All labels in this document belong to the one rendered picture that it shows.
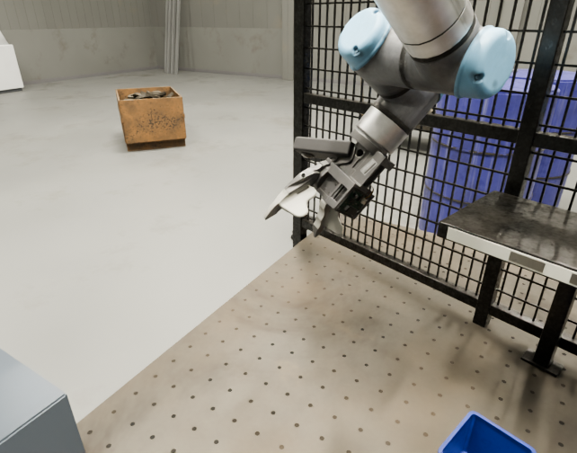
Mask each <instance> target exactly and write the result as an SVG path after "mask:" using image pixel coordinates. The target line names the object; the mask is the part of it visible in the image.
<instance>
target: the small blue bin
mask: <svg viewBox="0 0 577 453"><path fill-rule="evenodd" d="M438 453H536V451H535V450H534V449H533V448H532V447H530V446H529V445H528V444H527V443H525V442H524V441H522V440H520V439H518V438H517V437H515V436H514V435H512V434H510V433H509V432H507V431H506V430H504V429H503V428H501V427H500V426H498V425H497V424H495V423H494V422H491V421H490V420H488V419H487V418H485V417H484V416H482V415H481V414H480V413H477V412H474V411H472V412H469V413H468V414H467V415H466V417H465V418H464V419H463V420H462V422H461V423H460V424H459V425H458V426H457V427H456V428H455V429H454V430H453V431H452V433H451V434H450V435H449V436H448V437H447V439H446V440H445V441H444V442H443V443H442V445H441V446H440V447H439V449H438Z"/></svg>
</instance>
